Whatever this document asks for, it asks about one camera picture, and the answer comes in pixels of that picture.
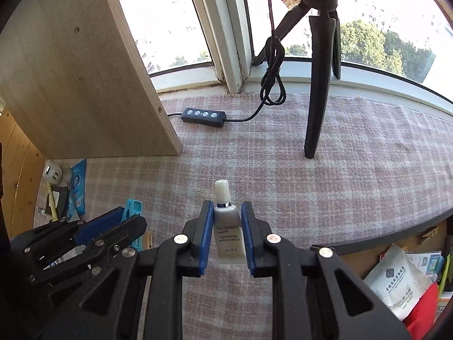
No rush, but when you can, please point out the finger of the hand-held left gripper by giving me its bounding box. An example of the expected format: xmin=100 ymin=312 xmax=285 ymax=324
xmin=29 ymin=214 xmax=148 ymax=302
xmin=10 ymin=206 xmax=127 ymax=256

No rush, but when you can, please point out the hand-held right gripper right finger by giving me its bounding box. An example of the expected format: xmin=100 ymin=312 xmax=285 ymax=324
xmin=242 ymin=201 xmax=411 ymax=340

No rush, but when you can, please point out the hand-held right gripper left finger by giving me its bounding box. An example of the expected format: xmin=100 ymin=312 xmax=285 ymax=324
xmin=42 ymin=200 xmax=215 ymax=340

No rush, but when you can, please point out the white cream tube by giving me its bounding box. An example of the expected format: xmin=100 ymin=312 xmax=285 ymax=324
xmin=213 ymin=180 xmax=247 ymax=265

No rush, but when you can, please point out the light blue clothes peg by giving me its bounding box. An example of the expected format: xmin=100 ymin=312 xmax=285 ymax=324
xmin=122 ymin=198 xmax=146 ymax=250

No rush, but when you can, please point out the black storage box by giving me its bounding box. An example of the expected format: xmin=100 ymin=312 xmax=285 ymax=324
xmin=309 ymin=214 xmax=453 ymax=340

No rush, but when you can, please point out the blue tissue pack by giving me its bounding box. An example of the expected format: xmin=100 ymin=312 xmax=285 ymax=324
xmin=64 ymin=159 xmax=87 ymax=216

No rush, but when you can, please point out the black card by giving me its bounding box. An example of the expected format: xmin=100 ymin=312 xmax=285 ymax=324
xmin=48 ymin=186 xmax=69 ymax=216

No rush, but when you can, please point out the white usb charger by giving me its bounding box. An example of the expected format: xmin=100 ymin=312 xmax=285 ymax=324
xmin=43 ymin=161 xmax=73 ymax=186

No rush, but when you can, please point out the pink plaid tablecloth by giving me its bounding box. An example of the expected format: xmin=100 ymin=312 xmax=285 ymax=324
xmin=33 ymin=92 xmax=453 ymax=340

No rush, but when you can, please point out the pine wood panel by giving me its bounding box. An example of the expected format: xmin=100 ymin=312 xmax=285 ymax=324
xmin=0 ymin=106 xmax=47 ymax=229

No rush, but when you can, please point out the light wooden board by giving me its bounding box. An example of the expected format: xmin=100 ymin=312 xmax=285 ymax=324
xmin=0 ymin=0 xmax=183 ymax=160

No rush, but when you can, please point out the white sachet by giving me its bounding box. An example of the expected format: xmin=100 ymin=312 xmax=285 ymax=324
xmin=364 ymin=244 xmax=434 ymax=321

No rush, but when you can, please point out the black tripod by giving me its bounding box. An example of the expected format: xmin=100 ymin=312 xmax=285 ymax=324
xmin=253 ymin=0 xmax=342 ymax=159

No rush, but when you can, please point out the white blue printed packet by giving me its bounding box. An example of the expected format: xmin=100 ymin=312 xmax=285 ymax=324
xmin=407 ymin=251 xmax=445 ymax=284

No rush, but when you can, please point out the red fabric pouch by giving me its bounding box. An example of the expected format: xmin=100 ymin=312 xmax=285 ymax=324
xmin=403 ymin=281 xmax=441 ymax=333

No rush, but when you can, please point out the green snack packet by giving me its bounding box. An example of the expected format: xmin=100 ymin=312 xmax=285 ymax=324
xmin=439 ymin=253 xmax=453 ymax=293

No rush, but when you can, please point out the black cable with inline controller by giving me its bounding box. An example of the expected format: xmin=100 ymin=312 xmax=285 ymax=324
xmin=167 ymin=35 xmax=287 ymax=128

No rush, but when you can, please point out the white window frame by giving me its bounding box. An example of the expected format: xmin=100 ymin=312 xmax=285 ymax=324
xmin=110 ymin=0 xmax=453 ymax=114

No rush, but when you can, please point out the thin dark red cord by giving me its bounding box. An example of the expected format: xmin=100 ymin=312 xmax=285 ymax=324
xmin=267 ymin=0 xmax=280 ymax=39

